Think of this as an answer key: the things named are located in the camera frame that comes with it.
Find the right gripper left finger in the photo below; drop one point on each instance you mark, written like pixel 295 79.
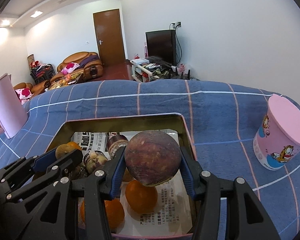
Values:
pixel 102 185

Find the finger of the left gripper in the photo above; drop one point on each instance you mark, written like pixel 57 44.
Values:
pixel 16 174
pixel 46 207

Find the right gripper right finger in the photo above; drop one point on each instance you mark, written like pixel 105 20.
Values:
pixel 246 218

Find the large orange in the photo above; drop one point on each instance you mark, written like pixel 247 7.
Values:
pixel 115 213

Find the medium orange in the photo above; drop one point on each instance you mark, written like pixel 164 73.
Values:
pixel 142 199

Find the small front orange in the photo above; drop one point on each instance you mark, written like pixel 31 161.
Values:
pixel 64 149

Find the purple passion fruit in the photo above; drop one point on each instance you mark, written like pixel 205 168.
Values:
pixel 152 157

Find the pink electric kettle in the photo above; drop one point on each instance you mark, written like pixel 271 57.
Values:
pixel 13 115

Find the newspaper lining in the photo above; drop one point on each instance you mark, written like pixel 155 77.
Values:
pixel 152 200

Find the pink cartoon cup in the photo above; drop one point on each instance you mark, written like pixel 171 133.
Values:
pixel 277 140

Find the pink metal tin box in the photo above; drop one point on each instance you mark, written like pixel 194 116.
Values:
pixel 175 213

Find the coffee table with fruit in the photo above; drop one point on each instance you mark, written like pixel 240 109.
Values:
pixel 61 80

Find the black shelf rack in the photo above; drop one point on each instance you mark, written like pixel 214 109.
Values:
pixel 40 71

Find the white tv stand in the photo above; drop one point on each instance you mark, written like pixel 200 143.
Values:
pixel 144 71

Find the pink floral cushion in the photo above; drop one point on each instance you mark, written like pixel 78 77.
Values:
pixel 69 68

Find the brown leather armchair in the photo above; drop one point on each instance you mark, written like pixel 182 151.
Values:
pixel 89 63

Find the black television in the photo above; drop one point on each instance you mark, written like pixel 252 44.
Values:
pixel 162 44

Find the brown wooden door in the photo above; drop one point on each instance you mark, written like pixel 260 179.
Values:
pixel 108 32

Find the wall power socket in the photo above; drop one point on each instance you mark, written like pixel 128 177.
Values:
pixel 175 25

